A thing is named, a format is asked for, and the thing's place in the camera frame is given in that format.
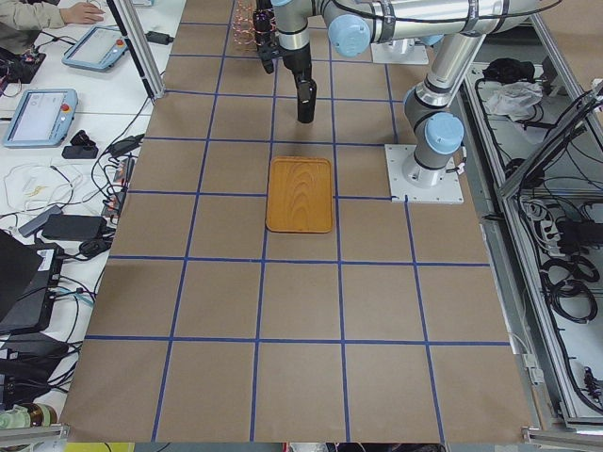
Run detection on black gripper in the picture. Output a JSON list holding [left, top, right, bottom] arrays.
[[257, 33, 315, 105]]

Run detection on dark wine bottle carried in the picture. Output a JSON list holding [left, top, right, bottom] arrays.
[[296, 79, 317, 124]]

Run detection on dark wine bottle in basket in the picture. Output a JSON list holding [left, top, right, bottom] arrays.
[[252, 0, 274, 48]]

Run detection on wooden rectangular tray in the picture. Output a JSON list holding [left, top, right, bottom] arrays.
[[266, 156, 334, 234]]

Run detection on person hand on desk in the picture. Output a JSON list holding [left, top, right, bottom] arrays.
[[59, 2, 105, 24]]

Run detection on small black power adapter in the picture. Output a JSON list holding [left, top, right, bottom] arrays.
[[145, 31, 174, 45]]

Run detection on black cloth bundle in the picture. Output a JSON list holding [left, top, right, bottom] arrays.
[[482, 57, 535, 85]]

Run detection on crumpled white cloth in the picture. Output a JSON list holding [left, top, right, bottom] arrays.
[[484, 82, 543, 121]]

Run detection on blue teach pendant upper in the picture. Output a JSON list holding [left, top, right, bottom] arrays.
[[61, 25, 127, 72]]

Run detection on blue teach pendant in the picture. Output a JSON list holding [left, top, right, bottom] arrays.
[[61, 25, 127, 72], [3, 89, 78, 148]]

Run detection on blue teach pendant lower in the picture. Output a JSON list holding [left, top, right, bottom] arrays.
[[3, 89, 78, 148]]

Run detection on black power adapter brick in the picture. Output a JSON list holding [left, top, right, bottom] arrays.
[[41, 214, 106, 241]]

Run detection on black laptop computer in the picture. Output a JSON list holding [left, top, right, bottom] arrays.
[[1, 232, 63, 335]]

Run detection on copper wire bottle basket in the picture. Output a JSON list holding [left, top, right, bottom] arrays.
[[231, 0, 256, 52]]

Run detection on aluminium frame post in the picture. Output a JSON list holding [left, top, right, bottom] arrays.
[[107, 0, 165, 102]]

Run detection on black camera device on desk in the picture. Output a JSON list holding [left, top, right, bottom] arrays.
[[61, 130, 99, 160]]

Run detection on white coiled cable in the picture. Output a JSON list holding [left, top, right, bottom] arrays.
[[3, 162, 85, 212]]

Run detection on coiled black cables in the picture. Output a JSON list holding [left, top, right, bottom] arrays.
[[539, 253, 602, 326]]

